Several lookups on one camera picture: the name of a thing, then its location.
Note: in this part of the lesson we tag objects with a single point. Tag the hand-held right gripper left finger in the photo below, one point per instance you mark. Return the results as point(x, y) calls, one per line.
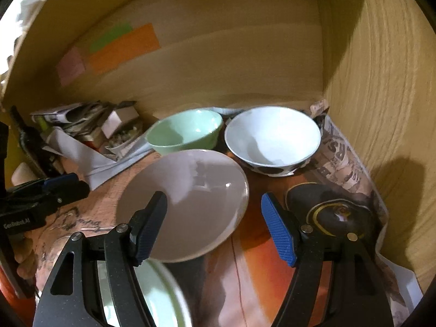
point(148, 235)

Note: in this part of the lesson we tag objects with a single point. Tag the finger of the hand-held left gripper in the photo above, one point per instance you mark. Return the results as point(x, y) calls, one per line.
point(73, 192)
point(61, 181)

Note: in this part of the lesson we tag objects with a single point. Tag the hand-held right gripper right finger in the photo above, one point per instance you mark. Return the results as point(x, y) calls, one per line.
point(279, 231)

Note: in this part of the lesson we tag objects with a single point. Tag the pink bowl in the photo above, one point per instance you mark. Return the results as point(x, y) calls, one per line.
point(190, 194)

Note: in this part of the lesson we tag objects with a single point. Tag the light green plate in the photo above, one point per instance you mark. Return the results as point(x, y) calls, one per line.
point(163, 299)

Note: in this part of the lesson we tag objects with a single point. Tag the white bowl with dark spots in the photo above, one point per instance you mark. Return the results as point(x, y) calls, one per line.
point(272, 136)

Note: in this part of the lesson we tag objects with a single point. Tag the green bowl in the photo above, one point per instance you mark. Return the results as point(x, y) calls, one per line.
point(184, 129)

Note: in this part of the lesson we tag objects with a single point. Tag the grey folded sheet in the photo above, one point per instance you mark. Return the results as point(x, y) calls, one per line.
point(85, 163)

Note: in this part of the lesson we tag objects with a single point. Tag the beige mug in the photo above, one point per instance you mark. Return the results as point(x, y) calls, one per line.
point(22, 175)

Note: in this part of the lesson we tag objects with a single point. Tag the newspaper print table cover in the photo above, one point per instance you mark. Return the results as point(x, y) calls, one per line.
point(259, 279)

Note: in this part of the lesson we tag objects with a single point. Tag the dark wine bottle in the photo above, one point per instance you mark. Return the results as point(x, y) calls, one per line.
point(29, 139)

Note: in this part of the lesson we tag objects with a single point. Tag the stack of newspapers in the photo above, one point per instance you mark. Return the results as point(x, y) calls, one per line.
point(75, 115)

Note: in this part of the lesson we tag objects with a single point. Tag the small white dish of shells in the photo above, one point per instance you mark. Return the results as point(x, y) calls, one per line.
point(119, 142)

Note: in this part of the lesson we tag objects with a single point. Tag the small white cardboard box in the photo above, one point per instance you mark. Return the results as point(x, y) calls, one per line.
point(119, 119)

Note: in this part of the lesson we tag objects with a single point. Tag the pink sticky note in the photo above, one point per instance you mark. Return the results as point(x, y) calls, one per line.
point(71, 66)

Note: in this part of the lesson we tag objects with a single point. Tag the orange sticky note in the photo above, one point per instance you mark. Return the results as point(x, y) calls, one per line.
point(126, 51)

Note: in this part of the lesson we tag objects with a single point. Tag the green sticky note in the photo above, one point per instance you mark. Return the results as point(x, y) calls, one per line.
point(110, 37)

